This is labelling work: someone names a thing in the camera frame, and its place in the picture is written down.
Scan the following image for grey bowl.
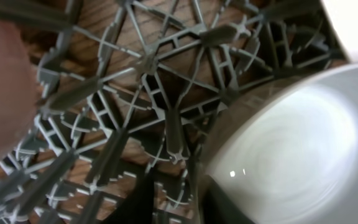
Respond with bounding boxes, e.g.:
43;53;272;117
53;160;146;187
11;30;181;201
198;63;358;223

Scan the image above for white ceramic bowl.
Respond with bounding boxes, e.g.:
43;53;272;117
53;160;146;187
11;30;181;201
321;0;358;62

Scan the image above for white round plate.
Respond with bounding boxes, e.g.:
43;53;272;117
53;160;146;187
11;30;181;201
0;21;37;160

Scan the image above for grey dishwasher rack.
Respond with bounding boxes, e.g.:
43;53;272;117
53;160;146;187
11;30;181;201
0;1;345;223

